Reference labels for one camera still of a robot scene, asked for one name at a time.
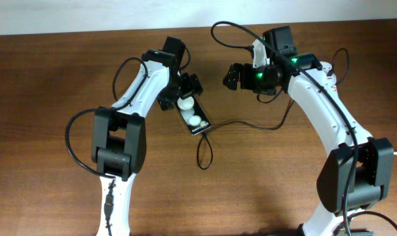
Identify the black smartphone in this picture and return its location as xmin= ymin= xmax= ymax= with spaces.
xmin=176 ymin=96 xmax=212 ymax=136

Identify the black charging cable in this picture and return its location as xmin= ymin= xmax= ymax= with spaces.
xmin=195 ymin=48 xmax=350 ymax=170

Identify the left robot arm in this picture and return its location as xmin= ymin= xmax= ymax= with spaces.
xmin=92 ymin=37 xmax=211 ymax=235

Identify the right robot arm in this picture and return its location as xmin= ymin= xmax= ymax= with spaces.
xmin=223 ymin=26 xmax=394 ymax=235

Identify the white power strip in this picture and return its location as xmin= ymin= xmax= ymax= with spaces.
xmin=320 ymin=62 xmax=338 ymax=96

